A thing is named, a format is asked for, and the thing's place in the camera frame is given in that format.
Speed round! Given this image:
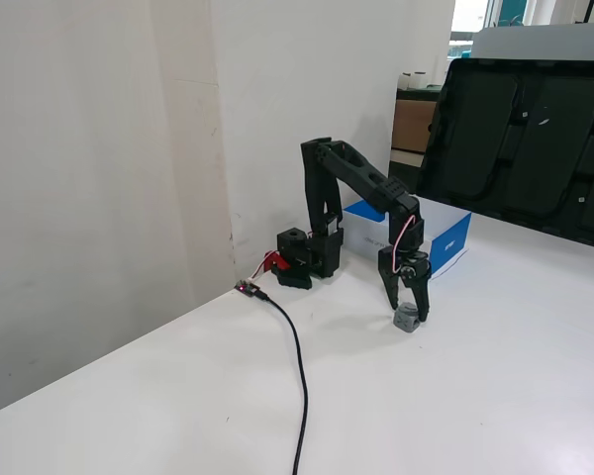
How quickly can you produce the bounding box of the dark green shelf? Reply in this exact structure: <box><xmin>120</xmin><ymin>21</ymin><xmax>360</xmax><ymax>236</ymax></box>
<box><xmin>395</xmin><ymin>83</ymin><xmax>446</xmax><ymax>104</ymax></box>

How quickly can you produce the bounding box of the black usb cable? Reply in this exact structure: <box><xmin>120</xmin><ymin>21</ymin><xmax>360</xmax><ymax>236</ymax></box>
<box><xmin>256</xmin><ymin>291</ymin><xmax>310</xmax><ymax>475</ymax></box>

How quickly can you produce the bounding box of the brown cardboard box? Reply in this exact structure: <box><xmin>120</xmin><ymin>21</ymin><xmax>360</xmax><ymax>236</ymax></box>
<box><xmin>391</xmin><ymin>98</ymin><xmax>439</xmax><ymax>154</ymax></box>

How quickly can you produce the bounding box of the red table clamp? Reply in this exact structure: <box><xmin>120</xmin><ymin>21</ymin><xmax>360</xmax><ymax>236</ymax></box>
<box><xmin>260</xmin><ymin>250</ymin><xmax>292</xmax><ymax>274</ymax></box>

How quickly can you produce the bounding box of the pink and white servo wire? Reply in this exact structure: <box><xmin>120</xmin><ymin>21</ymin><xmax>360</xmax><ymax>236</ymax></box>
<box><xmin>392</xmin><ymin>213</ymin><xmax>420</xmax><ymax>272</ymax></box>

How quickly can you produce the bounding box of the gray flat panel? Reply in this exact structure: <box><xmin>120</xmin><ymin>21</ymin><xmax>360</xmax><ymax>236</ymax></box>
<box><xmin>471</xmin><ymin>22</ymin><xmax>594</xmax><ymax>63</ymax></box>

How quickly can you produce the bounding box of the blue and white cardboard box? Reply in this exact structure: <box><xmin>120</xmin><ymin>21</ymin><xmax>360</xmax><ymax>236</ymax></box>
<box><xmin>342</xmin><ymin>197</ymin><xmax>473</xmax><ymax>279</ymax></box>

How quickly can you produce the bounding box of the black plastic moulded tray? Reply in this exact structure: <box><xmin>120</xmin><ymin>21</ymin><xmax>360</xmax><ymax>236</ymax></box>
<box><xmin>414</xmin><ymin>57</ymin><xmax>594</xmax><ymax>251</ymax></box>

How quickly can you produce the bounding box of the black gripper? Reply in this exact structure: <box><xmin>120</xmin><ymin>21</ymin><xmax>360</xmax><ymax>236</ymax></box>
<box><xmin>376</xmin><ymin>248</ymin><xmax>433</xmax><ymax>324</ymax></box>

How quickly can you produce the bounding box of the gray block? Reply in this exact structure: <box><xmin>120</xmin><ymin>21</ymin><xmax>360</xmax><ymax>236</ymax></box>
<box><xmin>392</xmin><ymin>302</ymin><xmax>423</xmax><ymax>334</ymax></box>

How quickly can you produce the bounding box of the small controller circuit board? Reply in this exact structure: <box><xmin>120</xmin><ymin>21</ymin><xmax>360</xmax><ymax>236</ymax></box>
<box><xmin>233</xmin><ymin>278</ymin><xmax>271</xmax><ymax>303</ymax></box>

